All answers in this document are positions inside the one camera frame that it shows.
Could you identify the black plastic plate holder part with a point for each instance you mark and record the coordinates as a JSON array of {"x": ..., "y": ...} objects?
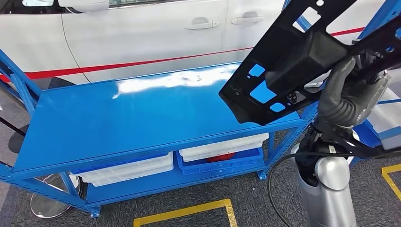
[{"x": 291, "y": 62}]

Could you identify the white car with red stripe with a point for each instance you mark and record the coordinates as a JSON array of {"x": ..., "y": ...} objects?
[{"x": 141, "y": 37}]

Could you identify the dark stanchion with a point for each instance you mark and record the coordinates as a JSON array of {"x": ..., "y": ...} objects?
[{"x": 18, "y": 142}]

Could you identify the large white plastic crate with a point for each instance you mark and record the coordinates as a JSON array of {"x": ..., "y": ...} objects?
[{"x": 390, "y": 116}]

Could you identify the red object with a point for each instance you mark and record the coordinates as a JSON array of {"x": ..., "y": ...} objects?
[{"x": 221, "y": 157}]

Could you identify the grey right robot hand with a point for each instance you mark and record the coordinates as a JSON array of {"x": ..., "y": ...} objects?
[{"x": 344, "y": 100}]

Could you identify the blue metal shelf rack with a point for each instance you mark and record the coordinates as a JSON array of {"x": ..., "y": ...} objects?
[
  {"x": 125, "y": 119},
  {"x": 388, "y": 132}
]

